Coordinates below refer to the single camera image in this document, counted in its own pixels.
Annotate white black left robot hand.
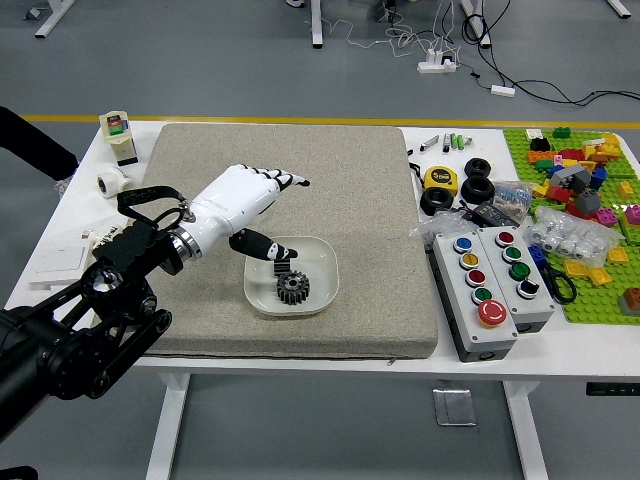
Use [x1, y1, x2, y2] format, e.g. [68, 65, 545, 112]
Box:
[187, 163, 312, 263]

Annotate large black gear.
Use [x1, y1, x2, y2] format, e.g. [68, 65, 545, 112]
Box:
[274, 270, 312, 306]

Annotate grey five-button control box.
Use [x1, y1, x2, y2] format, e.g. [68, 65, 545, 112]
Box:
[430, 231, 520, 363]

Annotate grey four-button control box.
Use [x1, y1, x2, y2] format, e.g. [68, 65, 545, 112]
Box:
[476, 225, 556, 334]

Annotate grey-brown cushion mat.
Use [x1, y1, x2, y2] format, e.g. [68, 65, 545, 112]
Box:
[130, 122, 440, 360]

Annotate white square plate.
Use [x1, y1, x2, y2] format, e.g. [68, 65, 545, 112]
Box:
[243, 235, 341, 318]

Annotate white pipe tee fitting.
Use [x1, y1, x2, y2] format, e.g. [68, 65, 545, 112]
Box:
[96, 166, 135, 200]

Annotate white printed tube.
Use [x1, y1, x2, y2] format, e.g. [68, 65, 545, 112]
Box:
[81, 224, 126, 251]

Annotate yellow tape measure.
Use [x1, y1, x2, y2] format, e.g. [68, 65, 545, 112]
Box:
[408, 160, 460, 198]

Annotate clear empty plastic bag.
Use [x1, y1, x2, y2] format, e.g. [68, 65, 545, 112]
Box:
[407, 208, 481, 249]

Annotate white power strip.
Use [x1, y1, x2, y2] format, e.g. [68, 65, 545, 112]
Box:
[417, 49, 459, 75]

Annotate bag of blue resistors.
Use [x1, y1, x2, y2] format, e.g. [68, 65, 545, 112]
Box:
[492, 179, 535, 211]

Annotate silver floor plate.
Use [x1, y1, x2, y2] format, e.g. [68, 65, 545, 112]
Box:
[432, 387, 478, 428]

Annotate black scissors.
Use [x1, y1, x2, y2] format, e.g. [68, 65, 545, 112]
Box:
[538, 260, 578, 305]

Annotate grey blue brick vehicle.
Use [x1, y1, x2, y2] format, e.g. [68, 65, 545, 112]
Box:
[547, 162, 591, 194]

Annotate bag of white parts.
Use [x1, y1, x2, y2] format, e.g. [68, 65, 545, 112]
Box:
[522, 207, 621, 264]

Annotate green brick baseplate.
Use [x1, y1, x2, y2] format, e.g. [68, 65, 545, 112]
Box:
[502, 127, 640, 327]

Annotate orange grey toy brick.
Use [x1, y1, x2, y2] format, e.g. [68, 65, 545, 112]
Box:
[617, 287, 640, 316]

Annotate black table control panel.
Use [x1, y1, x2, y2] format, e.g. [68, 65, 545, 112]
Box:
[585, 382, 640, 397]

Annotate cream switch box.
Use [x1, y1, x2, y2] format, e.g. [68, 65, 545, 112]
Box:
[98, 110, 139, 168]

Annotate white floor cable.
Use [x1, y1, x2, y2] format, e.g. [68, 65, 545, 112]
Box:
[319, 1, 464, 60]

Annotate black floor cable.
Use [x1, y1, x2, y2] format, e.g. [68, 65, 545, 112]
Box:
[460, 13, 640, 107]

